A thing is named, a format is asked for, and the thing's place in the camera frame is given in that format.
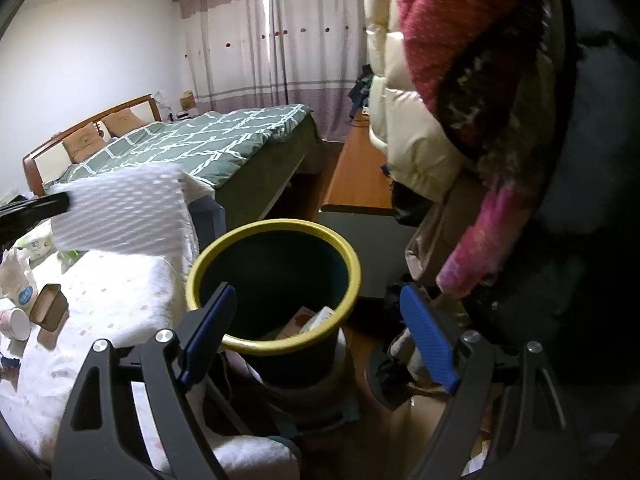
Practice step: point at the brown pillow right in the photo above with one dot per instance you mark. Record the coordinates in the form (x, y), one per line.
(122, 122)

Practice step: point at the white purple curtain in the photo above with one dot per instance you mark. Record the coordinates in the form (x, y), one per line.
(256, 53)

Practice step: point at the brown pillow left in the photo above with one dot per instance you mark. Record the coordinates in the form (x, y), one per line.
(84, 142)

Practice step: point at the white green lotion bottle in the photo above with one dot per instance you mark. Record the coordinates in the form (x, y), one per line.
(38, 248)

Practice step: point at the white printed small box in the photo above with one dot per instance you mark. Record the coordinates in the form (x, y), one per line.
(303, 321)

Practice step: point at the green checked duvet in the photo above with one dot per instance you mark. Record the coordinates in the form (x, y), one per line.
(211, 147)

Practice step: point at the white floral table cloth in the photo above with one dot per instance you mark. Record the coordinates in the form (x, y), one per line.
(125, 299)

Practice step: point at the pink fuzzy garment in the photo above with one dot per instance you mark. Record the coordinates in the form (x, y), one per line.
(486, 243)

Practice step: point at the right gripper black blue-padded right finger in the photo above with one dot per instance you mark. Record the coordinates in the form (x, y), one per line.
(531, 436)

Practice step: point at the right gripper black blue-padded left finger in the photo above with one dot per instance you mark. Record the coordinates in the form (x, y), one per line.
(100, 435)

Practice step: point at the white paper cup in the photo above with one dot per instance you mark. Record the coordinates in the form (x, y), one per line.
(15, 324)

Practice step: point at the red dotted quilted jacket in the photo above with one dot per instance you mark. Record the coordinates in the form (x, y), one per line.
(436, 31)

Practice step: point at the white foam packing sheet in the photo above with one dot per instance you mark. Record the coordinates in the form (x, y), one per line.
(138, 210)

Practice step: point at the yellow-rimmed dark trash bin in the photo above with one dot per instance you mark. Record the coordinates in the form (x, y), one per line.
(276, 267)

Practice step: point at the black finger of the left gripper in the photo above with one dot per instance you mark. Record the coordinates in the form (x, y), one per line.
(22, 216)

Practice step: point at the brown pillow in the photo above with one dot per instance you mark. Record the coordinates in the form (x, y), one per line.
(84, 142)
(122, 122)

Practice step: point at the cream puffer jacket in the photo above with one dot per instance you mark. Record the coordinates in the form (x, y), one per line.
(418, 153)

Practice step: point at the small brown cardboard box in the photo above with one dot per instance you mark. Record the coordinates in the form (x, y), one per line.
(49, 308)

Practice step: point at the long wooden low cabinet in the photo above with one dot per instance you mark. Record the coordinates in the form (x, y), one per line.
(358, 184)

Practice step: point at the beige hanging bag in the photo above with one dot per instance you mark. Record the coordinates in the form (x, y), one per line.
(441, 229)

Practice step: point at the white blue packet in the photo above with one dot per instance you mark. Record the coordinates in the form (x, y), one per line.
(16, 279)

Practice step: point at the pile of dark clothes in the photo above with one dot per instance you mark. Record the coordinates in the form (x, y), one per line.
(359, 93)

